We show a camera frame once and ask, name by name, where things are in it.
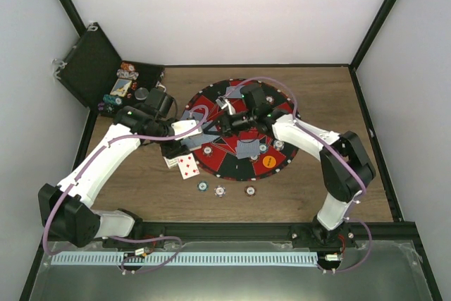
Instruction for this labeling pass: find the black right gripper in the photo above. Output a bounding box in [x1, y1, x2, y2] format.
[205, 110, 257, 137]

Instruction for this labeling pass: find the five of diamonds card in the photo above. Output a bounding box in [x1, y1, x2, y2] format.
[178, 154, 199, 180]

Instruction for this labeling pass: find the card dealt seat one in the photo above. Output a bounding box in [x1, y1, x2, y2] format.
[235, 140, 260, 159]

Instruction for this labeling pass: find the card dealt seat six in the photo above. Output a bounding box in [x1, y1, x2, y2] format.
[225, 85, 243, 98]

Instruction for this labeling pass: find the red chips seat two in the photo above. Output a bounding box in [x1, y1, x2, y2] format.
[202, 146, 213, 156]

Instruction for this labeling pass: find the card dealt seat four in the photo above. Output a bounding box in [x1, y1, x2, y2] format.
[180, 111, 199, 123]

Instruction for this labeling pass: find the red chips seat seven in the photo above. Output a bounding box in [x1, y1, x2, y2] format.
[266, 96, 274, 105]

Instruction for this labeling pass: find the blue green 50 chip stack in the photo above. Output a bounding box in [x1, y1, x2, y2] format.
[197, 181, 209, 192]

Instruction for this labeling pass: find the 10 chips mat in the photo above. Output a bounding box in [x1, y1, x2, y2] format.
[273, 140, 284, 151]

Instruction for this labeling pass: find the orange big blind button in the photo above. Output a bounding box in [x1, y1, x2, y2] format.
[262, 156, 277, 168]

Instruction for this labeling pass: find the blue orange 10 chip stack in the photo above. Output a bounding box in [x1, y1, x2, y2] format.
[214, 185, 226, 197]

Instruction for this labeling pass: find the red brown chip stack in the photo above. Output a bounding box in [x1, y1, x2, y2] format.
[245, 186, 256, 197]

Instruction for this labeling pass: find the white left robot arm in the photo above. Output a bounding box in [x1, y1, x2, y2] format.
[38, 105, 209, 254]

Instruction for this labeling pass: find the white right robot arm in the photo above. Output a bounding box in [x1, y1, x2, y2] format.
[218, 109, 376, 247]

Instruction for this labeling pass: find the white card box tray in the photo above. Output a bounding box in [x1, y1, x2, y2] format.
[164, 157, 178, 168]

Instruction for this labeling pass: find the round red black poker mat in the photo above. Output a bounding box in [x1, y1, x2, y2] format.
[184, 78, 299, 181]

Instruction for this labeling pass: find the clear acrylic dealer button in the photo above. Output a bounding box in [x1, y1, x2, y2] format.
[135, 87, 149, 100]

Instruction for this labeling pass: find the blue green 50 chip row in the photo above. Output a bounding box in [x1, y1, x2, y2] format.
[103, 94, 123, 106]

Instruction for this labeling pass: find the blue playing card box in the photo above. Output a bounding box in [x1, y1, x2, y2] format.
[110, 78, 132, 97]

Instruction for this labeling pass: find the blue orange 10 chip row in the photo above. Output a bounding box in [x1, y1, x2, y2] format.
[116, 69, 139, 80]

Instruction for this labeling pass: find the black purple 100 chip stack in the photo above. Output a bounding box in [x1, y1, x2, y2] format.
[97, 102, 116, 114]

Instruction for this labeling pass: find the red orange chip row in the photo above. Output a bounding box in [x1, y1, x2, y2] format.
[121, 62, 136, 72]

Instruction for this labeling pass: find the black poker chip case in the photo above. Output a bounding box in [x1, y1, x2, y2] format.
[54, 23, 164, 117]

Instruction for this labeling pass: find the light blue slotted strip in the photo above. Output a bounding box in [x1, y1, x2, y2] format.
[51, 252, 318, 267]

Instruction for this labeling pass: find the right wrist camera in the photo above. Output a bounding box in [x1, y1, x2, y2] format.
[240, 83, 268, 111]

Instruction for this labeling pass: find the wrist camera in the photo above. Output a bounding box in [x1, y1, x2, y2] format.
[240, 83, 268, 111]
[144, 88, 174, 118]

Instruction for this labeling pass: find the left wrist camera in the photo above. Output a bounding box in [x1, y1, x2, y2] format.
[144, 88, 174, 118]

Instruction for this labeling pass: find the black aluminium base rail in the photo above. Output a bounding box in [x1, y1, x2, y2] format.
[42, 221, 419, 250]

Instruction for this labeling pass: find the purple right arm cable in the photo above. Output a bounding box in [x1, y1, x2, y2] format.
[223, 75, 373, 274]

